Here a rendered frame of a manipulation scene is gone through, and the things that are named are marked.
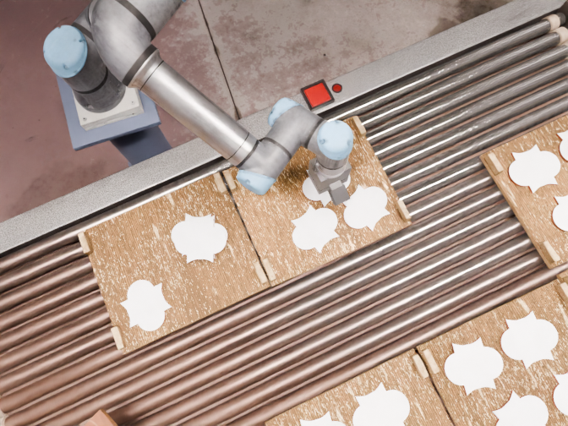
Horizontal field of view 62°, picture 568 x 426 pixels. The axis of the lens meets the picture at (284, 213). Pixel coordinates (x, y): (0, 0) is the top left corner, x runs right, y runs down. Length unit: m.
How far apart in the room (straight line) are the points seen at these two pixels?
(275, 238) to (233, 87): 1.39
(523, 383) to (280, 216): 0.73
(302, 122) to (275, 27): 1.70
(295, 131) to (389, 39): 1.73
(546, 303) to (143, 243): 1.06
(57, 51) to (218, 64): 1.34
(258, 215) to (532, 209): 0.74
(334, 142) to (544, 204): 0.68
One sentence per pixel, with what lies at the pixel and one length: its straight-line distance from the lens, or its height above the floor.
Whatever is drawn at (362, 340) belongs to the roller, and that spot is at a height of 0.92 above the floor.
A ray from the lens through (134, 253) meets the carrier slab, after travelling 1.32.
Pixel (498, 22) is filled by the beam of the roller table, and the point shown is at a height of 0.92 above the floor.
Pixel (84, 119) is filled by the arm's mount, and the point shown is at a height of 0.91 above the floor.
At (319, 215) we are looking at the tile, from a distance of 1.26.
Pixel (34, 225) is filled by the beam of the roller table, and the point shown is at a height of 0.91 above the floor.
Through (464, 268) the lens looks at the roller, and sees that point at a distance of 1.34.
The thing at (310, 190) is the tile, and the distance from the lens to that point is 1.28.
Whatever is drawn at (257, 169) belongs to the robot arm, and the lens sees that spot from 0.99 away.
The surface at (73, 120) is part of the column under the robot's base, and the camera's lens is 1.59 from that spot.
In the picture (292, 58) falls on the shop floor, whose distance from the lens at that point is 2.59.
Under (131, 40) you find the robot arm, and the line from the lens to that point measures 0.97.
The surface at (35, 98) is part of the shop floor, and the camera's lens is 2.81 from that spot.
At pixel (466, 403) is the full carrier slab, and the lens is 1.31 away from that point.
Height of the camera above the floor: 2.17
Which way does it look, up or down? 75 degrees down
